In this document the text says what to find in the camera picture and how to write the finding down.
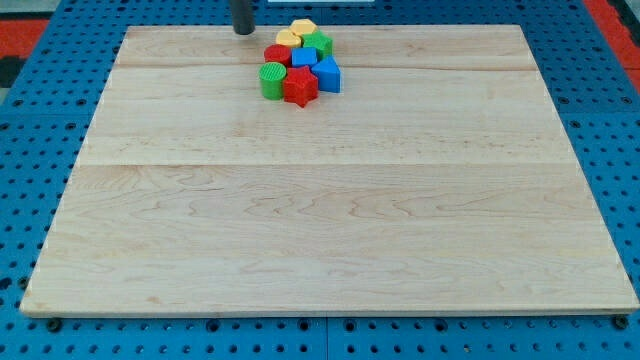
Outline red star block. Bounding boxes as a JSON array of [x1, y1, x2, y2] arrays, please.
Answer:
[[283, 66, 319, 108]]

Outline blue cube block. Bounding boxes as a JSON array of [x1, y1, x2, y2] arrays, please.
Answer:
[[291, 47, 318, 68]]

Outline green star block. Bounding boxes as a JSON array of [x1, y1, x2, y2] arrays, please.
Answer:
[[302, 31, 333, 60]]

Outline blue triangle block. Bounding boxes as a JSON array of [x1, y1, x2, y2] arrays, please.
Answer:
[[311, 55, 342, 93]]

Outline green cylinder block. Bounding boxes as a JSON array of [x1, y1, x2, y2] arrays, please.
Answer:
[[258, 62, 287, 100]]

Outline light wooden board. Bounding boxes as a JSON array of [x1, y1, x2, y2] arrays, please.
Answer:
[[21, 25, 639, 318]]

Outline red cylinder block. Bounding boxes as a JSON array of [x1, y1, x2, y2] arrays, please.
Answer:
[[263, 44, 292, 67]]

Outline yellow heart block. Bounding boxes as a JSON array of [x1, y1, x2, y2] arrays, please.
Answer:
[[275, 28, 303, 48]]

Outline yellow hexagon block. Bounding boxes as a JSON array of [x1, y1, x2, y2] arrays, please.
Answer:
[[289, 19, 318, 37]]

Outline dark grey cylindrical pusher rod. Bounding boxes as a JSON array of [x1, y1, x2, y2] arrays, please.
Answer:
[[229, 0, 255, 35]]

